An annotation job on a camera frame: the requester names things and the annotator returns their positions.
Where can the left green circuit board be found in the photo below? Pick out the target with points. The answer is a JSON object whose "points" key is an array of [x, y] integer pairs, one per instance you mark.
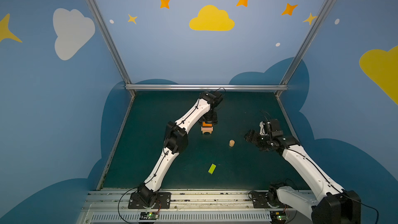
{"points": [[149, 216]]}

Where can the green circuit board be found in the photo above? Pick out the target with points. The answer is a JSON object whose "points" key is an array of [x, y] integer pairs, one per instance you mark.
{"points": [[278, 218], [149, 216]]}

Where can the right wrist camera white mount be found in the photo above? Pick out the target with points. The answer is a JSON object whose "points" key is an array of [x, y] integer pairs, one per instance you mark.
{"points": [[262, 128]]}

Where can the back horizontal aluminium rail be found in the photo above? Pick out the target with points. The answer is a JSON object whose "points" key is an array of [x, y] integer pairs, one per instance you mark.
{"points": [[163, 87]]}

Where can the left side floor rail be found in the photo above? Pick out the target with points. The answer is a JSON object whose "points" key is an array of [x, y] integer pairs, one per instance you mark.
{"points": [[115, 114]]}

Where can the right green circuit board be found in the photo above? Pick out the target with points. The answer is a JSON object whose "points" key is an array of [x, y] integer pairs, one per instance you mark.
{"points": [[278, 218]]}

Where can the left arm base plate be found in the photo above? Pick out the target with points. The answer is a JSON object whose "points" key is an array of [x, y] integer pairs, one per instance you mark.
{"points": [[158, 200]]}

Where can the left corner aluminium post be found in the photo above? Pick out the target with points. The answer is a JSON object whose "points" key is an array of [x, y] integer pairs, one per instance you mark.
{"points": [[99, 20]]}

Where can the right corner aluminium post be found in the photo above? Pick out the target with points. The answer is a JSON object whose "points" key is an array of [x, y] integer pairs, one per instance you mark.
{"points": [[310, 36]]}

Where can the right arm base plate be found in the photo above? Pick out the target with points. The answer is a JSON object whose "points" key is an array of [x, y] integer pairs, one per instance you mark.
{"points": [[260, 200]]}

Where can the pink wood block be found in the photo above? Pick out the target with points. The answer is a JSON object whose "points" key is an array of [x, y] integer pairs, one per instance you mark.
{"points": [[207, 129]]}

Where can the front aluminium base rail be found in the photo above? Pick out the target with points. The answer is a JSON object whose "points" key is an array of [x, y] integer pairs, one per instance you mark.
{"points": [[187, 207]]}

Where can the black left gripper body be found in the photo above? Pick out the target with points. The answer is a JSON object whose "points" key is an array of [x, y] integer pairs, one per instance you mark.
{"points": [[208, 120]]}

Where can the corner aluminium post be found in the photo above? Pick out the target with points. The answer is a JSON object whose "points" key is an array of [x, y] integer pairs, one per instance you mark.
{"points": [[310, 36], [99, 20]]}

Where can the orange wood block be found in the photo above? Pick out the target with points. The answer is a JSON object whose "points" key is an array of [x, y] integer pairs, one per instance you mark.
{"points": [[206, 125]]}

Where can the floor rail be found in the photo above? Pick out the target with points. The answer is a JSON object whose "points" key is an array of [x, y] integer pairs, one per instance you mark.
{"points": [[289, 123], [115, 114]]}

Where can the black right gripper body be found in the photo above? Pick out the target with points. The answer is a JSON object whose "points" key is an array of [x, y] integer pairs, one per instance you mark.
{"points": [[255, 137]]}

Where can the lime green wood block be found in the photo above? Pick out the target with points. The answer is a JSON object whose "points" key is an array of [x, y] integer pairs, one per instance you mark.
{"points": [[212, 169]]}

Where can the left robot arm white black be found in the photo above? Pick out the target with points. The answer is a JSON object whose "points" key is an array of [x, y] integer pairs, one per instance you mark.
{"points": [[176, 141]]}

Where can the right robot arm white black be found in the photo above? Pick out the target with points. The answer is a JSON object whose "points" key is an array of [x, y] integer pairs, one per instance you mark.
{"points": [[331, 203]]}

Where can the right side floor rail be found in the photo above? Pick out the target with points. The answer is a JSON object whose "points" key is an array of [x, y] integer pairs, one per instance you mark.
{"points": [[289, 123]]}

